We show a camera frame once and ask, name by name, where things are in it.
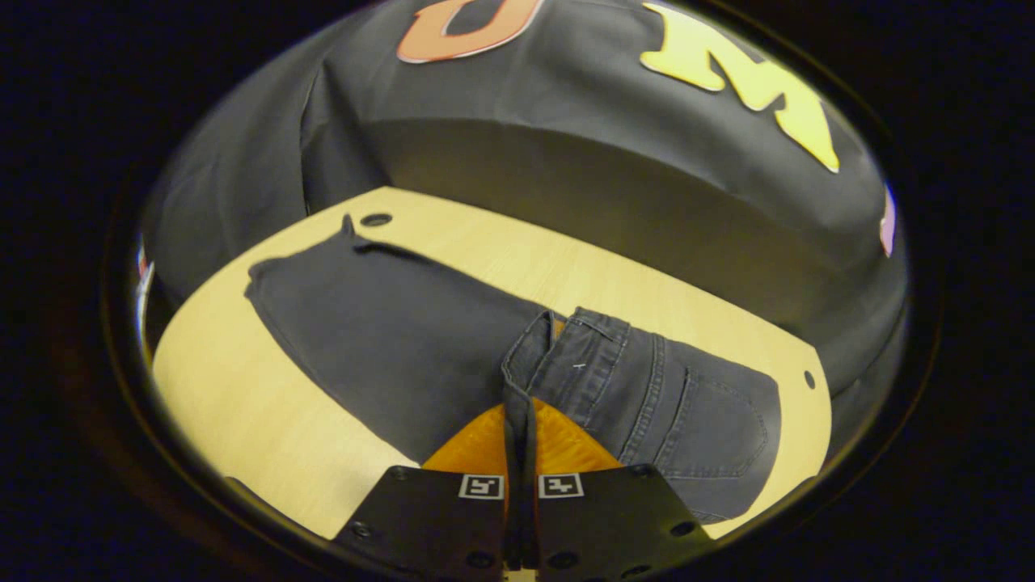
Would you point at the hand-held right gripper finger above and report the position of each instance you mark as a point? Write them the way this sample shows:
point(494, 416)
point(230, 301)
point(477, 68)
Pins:
point(530, 517)
point(513, 517)

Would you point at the dark blue jeans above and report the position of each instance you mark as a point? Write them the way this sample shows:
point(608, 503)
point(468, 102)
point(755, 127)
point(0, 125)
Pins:
point(388, 339)

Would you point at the black backdrop cloth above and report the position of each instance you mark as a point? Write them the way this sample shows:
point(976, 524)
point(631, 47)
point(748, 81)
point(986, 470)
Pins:
point(606, 137)

